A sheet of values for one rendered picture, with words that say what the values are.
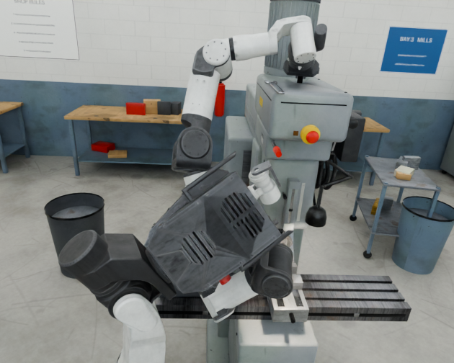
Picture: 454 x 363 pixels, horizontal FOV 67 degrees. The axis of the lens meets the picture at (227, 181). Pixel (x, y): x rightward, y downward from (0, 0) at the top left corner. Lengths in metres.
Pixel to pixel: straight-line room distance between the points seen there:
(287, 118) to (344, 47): 4.74
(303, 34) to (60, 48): 5.09
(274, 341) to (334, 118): 0.96
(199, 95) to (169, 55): 4.54
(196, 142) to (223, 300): 0.51
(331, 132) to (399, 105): 5.18
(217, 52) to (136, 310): 0.74
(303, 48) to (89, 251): 0.79
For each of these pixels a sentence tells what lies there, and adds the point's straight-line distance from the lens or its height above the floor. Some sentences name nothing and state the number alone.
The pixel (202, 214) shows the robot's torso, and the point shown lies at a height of 1.64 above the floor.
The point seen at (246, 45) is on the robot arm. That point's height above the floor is 2.02.
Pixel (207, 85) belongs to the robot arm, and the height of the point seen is 1.90.
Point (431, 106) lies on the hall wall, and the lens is 6.60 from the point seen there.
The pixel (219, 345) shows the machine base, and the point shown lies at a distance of 2.45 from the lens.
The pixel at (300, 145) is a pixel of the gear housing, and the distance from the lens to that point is 1.26.
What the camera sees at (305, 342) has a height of 0.85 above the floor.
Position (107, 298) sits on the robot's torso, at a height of 1.40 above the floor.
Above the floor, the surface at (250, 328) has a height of 0.85.
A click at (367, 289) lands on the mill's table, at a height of 0.93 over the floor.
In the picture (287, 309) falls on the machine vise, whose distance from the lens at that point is 1.55.
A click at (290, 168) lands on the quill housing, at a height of 1.59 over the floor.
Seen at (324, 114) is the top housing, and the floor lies 1.83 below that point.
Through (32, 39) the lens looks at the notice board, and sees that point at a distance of 6.10.
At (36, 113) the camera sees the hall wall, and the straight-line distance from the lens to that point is 6.28.
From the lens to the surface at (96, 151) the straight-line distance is 5.71.
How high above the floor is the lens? 2.05
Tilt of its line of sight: 24 degrees down
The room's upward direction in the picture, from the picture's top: 3 degrees clockwise
